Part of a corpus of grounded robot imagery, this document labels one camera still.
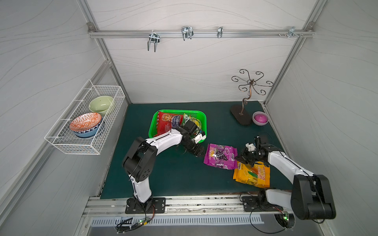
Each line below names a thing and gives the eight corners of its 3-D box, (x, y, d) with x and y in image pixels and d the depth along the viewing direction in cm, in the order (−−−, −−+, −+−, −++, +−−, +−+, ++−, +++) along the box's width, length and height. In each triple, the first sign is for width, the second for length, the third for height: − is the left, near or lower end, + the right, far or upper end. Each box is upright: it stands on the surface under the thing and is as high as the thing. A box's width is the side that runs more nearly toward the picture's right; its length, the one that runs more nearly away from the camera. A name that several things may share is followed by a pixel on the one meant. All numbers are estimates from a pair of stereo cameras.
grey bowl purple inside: (252, 127, 107) (255, 122, 102) (249, 116, 114) (251, 111, 110) (268, 127, 107) (271, 122, 102) (263, 116, 114) (266, 111, 110)
